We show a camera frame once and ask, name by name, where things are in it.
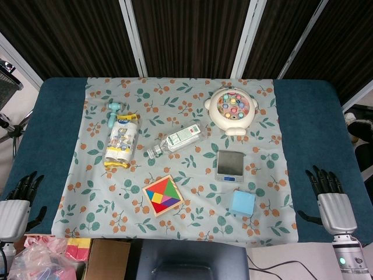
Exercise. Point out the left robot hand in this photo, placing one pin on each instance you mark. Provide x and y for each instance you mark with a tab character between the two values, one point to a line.
13	214

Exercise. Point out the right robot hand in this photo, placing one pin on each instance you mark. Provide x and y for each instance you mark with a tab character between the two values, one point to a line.
335	208

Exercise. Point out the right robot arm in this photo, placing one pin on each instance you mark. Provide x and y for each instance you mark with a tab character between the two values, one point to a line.
348	256

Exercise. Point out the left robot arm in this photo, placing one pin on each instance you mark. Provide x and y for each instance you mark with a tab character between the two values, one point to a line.
6	249

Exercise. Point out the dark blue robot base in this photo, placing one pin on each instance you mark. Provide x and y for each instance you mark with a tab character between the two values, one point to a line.
192	259

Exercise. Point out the light blue cube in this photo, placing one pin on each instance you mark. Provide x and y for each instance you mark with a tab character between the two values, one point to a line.
241	203

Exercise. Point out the grey digital scale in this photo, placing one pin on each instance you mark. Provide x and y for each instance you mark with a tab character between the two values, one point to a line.
229	167

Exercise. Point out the clear plastic bag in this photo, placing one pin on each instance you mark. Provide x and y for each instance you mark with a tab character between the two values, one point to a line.
40	262

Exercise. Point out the teal table cover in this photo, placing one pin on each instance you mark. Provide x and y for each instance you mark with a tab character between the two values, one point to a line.
314	146

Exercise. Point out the red and yellow blocks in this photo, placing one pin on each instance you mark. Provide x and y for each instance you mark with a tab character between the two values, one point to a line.
77	248

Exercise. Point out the black tripod stand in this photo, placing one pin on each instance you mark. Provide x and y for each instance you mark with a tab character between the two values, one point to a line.
14	128

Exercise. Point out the black and white shoes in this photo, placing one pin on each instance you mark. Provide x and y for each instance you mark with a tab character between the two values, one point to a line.
360	125

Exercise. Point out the brown cardboard box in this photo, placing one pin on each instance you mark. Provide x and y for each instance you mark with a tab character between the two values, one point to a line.
106	259

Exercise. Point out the packaged snack roll bag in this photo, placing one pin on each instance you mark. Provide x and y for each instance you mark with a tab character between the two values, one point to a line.
121	141

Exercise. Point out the grey mesh device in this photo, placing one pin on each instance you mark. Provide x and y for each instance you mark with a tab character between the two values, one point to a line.
8	81

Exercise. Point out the white fishing game toy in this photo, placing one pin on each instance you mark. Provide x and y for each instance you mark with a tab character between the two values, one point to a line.
232	111

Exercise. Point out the light blue toy hammer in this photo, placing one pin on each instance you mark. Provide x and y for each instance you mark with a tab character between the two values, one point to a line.
113	112

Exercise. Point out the colourful wooden tangram puzzle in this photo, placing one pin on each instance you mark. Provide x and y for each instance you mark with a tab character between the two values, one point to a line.
163	195

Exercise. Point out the floral patterned tablecloth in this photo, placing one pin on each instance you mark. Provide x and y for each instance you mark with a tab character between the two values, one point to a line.
180	175

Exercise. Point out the clear plastic water bottle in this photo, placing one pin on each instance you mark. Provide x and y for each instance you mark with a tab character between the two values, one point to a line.
177	140

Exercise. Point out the white folding screen frame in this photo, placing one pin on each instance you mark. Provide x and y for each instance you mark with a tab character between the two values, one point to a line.
186	38

